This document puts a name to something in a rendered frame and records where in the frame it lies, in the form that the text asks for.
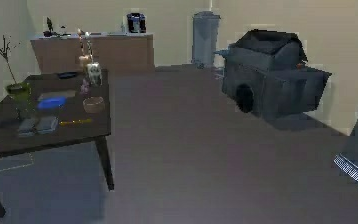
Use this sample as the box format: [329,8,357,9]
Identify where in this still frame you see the dark small house plant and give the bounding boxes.
[42,16,59,38]

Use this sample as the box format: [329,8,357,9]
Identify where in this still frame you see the yellow pencil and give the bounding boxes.
[59,118,93,127]

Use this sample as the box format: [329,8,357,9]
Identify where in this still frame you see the black flat remote control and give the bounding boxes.
[57,71,79,80]

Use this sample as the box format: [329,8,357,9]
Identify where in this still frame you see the brown wooden sideboard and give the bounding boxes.
[30,32,156,75]

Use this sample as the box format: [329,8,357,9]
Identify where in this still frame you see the black coffee maker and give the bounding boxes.
[126,12,147,34]

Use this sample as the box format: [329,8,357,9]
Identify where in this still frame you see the dark wooden table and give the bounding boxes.
[0,69,116,220]

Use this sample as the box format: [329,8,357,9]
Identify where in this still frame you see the purple small bottle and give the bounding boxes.
[80,78,91,96]

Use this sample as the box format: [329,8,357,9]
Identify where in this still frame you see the grey tall bin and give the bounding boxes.
[191,10,222,68]

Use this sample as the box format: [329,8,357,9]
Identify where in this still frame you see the brown bowl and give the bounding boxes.
[82,96,106,114]

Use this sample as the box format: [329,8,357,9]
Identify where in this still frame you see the white patterned mug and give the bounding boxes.
[86,62,103,86]

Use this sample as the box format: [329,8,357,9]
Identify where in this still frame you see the green vase with twigs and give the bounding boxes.
[0,35,33,120]

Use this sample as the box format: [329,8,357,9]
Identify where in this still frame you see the dark grey dog house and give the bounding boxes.
[214,29,333,122]

